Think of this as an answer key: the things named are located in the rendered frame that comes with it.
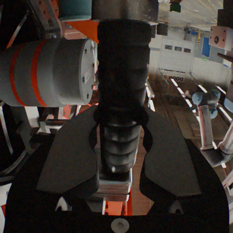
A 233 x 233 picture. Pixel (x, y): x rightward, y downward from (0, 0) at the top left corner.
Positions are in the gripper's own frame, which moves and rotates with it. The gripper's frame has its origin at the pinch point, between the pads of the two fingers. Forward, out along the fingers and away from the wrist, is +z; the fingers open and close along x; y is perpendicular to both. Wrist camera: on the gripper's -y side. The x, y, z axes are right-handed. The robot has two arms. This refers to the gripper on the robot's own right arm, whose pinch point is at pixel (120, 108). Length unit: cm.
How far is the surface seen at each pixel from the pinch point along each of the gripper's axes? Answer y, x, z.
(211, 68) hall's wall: 228, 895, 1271
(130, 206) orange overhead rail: 258, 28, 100
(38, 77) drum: 0.7, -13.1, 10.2
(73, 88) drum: 2.8, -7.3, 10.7
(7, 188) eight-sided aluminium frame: 17.1, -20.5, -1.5
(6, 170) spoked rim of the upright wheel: 23.3, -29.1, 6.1
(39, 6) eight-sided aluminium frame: -15.9, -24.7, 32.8
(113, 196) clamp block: 10.0, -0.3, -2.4
